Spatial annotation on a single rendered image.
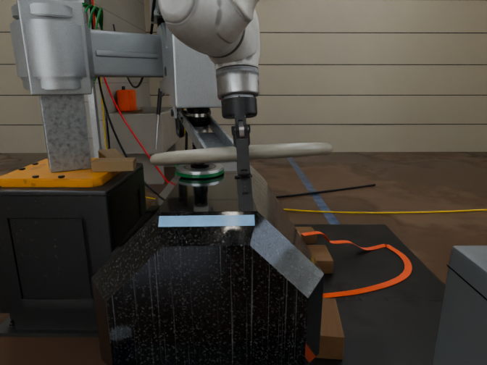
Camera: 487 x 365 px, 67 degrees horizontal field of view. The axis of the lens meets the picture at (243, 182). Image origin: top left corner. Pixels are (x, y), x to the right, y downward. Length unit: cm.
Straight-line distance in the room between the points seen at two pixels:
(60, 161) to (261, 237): 118
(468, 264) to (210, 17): 81
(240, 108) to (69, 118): 133
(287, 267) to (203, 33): 81
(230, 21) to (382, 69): 629
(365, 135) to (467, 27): 236
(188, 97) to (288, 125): 506
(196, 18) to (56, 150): 148
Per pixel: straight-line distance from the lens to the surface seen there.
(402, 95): 702
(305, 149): 82
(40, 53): 191
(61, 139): 198
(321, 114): 660
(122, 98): 473
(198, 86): 154
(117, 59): 205
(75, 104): 197
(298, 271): 124
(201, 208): 121
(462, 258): 106
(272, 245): 119
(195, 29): 61
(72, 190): 180
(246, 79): 76
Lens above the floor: 121
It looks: 15 degrees down
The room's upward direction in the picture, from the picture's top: straight up
